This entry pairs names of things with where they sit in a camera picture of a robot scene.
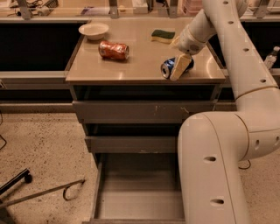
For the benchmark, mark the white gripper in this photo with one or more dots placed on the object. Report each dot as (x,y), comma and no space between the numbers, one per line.
(188,44)

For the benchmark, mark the blue pepsi can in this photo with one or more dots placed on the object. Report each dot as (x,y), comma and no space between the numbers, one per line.
(168,65)

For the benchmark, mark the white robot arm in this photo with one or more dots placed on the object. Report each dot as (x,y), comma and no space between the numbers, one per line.
(211,144)

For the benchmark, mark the orange soda can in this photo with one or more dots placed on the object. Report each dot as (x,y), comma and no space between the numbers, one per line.
(114,51)

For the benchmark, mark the grey drawer cabinet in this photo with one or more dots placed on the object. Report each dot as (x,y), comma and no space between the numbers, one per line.
(93,78)

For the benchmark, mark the top grey drawer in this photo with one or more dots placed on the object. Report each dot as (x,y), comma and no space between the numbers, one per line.
(138,111)

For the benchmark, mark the grey drawer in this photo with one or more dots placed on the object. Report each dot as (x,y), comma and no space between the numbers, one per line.
(136,188)
(131,144)
(138,111)

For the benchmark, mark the middle grey drawer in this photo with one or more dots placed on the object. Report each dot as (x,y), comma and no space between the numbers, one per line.
(131,144)

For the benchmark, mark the bottom grey drawer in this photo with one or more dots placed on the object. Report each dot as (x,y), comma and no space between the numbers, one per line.
(136,188)

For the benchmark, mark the green yellow sponge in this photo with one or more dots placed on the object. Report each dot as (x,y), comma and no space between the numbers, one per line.
(162,36)

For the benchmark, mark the white bowl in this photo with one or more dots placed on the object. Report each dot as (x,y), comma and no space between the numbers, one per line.
(94,31)

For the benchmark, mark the clear plastic water bottle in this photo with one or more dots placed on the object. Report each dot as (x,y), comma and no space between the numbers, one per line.
(271,58)

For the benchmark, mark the black chair leg with caster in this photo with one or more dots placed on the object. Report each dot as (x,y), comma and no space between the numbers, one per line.
(24,174)

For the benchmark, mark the grey metal rod with hook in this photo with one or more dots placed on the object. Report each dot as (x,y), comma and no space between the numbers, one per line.
(64,188)

